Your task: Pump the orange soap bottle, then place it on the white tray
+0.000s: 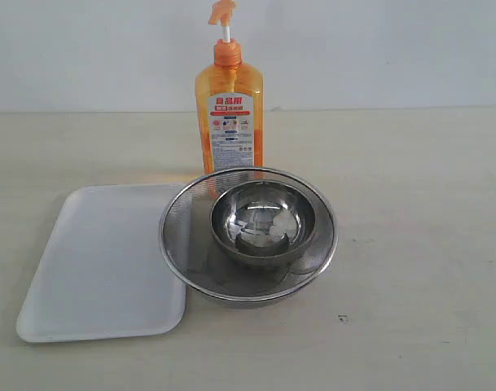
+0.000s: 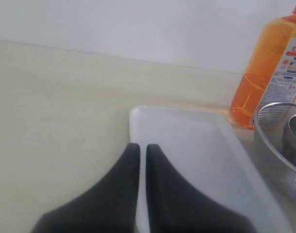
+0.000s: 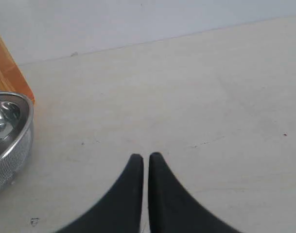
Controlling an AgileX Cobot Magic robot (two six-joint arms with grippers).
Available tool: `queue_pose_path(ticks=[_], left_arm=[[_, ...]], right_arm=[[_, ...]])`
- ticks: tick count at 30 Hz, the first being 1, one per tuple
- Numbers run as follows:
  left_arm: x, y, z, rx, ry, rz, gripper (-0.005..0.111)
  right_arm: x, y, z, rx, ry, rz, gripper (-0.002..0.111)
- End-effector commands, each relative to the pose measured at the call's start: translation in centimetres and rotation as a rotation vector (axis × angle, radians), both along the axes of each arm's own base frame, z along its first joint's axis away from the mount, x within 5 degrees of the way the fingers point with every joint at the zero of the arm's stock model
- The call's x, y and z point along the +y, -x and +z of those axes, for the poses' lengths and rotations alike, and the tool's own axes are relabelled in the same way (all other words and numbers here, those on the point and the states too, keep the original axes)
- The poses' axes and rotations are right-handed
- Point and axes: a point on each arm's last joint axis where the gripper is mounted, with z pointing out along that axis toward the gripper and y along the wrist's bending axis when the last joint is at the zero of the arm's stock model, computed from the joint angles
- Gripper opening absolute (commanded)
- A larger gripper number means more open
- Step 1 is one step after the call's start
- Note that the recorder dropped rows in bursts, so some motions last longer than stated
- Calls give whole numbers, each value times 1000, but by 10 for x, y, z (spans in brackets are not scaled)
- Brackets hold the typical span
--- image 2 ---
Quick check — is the steel mesh strainer basket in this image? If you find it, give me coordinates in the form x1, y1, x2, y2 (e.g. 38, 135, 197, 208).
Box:
254, 102, 296, 201

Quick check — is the white plastic tray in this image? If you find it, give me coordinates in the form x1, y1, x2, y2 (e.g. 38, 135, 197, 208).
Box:
129, 106, 292, 233

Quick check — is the small stainless steel bowl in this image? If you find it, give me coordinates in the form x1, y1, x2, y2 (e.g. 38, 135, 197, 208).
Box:
282, 115, 296, 167

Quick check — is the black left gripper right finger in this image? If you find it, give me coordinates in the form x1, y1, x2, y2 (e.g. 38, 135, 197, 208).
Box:
146, 144, 256, 233

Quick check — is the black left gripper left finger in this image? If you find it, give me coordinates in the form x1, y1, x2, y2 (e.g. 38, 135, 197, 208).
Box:
32, 143, 140, 233

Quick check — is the orange soap pump bottle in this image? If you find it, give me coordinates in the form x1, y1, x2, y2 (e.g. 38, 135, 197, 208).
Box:
230, 6, 296, 129

